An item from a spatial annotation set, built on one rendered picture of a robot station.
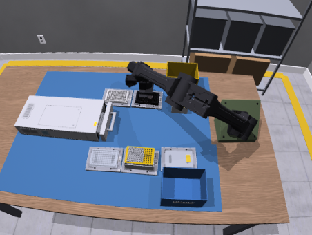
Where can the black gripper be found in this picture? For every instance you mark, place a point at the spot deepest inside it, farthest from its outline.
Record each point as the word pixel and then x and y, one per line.
pixel 149 90

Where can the yellow open box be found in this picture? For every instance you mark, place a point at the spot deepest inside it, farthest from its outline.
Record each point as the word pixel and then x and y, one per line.
pixel 174 68

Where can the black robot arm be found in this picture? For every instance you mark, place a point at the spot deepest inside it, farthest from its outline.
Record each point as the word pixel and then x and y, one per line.
pixel 180 92

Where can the blue bench mat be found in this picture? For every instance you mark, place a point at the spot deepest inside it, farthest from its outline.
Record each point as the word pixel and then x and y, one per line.
pixel 55 167

